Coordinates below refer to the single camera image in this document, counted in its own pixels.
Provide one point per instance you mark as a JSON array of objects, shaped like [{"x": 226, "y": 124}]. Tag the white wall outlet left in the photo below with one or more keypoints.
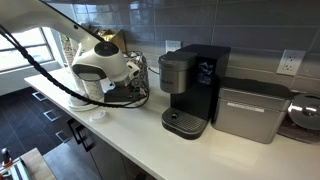
[{"x": 172, "y": 45}]

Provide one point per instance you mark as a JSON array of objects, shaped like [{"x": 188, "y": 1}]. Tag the stack of paper cups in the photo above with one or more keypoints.
[
  {"x": 94, "y": 90},
  {"x": 69, "y": 52}
]

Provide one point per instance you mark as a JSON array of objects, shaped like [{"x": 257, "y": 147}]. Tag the black Keurig coffee maker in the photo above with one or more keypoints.
[{"x": 191, "y": 75}]

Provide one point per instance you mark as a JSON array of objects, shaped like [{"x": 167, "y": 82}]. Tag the white plastic cup lid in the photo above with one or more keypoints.
[{"x": 99, "y": 116}]

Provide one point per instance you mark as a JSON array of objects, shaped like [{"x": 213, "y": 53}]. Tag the right stack of paper cups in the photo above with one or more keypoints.
[{"x": 94, "y": 90}]

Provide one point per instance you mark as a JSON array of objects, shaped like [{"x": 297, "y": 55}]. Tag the wooden tea organizer rack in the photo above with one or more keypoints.
[{"x": 112, "y": 35}]

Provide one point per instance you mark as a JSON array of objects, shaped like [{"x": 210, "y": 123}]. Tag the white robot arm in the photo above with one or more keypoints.
[{"x": 95, "y": 59}]

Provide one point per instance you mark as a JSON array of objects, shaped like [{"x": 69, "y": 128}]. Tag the white wall outlet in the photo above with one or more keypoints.
[
  {"x": 290, "y": 62},
  {"x": 172, "y": 45}
]

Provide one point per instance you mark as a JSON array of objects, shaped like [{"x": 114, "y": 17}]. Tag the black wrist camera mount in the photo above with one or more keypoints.
[{"x": 123, "y": 94}]

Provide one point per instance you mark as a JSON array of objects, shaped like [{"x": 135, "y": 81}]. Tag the grey metal storage box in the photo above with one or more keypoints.
[{"x": 251, "y": 109}]

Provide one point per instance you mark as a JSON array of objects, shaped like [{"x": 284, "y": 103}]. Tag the left stack of paper cups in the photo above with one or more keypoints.
[{"x": 69, "y": 52}]

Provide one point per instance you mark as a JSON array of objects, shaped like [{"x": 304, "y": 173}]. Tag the white wall outlet right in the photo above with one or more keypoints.
[{"x": 290, "y": 62}]

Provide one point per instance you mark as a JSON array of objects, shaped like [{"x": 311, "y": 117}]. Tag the patterned round pod holder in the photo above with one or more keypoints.
[{"x": 141, "y": 81}]

